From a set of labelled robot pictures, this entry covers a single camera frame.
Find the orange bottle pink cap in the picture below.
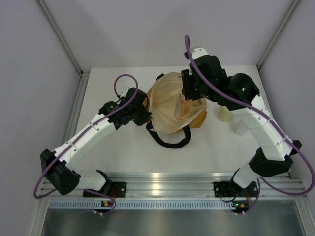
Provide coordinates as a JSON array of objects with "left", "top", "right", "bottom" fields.
[{"left": 174, "top": 92, "right": 193, "bottom": 120}]

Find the tan canvas tote bag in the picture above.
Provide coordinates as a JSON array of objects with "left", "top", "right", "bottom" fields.
[{"left": 146, "top": 72, "right": 207, "bottom": 149}]

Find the green pump bottle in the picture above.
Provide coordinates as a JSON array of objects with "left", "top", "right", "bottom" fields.
[{"left": 218, "top": 106, "right": 233, "bottom": 122}]

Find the white bottle black cap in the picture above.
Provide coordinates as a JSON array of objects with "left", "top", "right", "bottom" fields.
[{"left": 235, "top": 121, "right": 249, "bottom": 136}]

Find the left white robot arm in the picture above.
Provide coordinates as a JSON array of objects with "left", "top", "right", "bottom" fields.
[{"left": 40, "top": 88, "right": 151, "bottom": 197}]

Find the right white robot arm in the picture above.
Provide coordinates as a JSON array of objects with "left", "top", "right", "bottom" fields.
[{"left": 181, "top": 52, "right": 301, "bottom": 195}]

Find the left aluminium frame post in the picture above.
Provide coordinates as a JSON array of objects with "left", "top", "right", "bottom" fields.
[{"left": 35, "top": 0, "right": 83, "bottom": 76}]

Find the aluminium frame post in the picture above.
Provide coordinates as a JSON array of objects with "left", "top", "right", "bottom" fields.
[
  {"left": 35, "top": 0, "right": 83, "bottom": 76},
  {"left": 256, "top": 0, "right": 301, "bottom": 71}
]

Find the aluminium mounting rail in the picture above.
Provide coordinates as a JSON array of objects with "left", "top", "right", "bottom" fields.
[{"left": 38, "top": 172, "right": 306, "bottom": 199}]

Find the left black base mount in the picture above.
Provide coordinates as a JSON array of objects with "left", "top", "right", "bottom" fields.
[{"left": 83, "top": 181, "right": 127, "bottom": 198}]

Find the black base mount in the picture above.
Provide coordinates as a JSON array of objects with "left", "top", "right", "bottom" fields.
[
  {"left": 83, "top": 181, "right": 127, "bottom": 198},
  {"left": 213, "top": 181, "right": 237, "bottom": 198}
]

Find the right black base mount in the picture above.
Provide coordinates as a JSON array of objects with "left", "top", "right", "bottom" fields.
[{"left": 213, "top": 181, "right": 237, "bottom": 198}]

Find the right aluminium frame post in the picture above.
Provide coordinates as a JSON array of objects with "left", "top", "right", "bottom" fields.
[{"left": 256, "top": 0, "right": 301, "bottom": 71}]

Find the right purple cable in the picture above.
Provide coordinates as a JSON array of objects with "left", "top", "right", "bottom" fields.
[{"left": 184, "top": 35, "right": 315, "bottom": 217}]

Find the grey slotted cable duct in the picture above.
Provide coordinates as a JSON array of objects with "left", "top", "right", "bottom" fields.
[{"left": 49, "top": 200, "right": 246, "bottom": 210}]

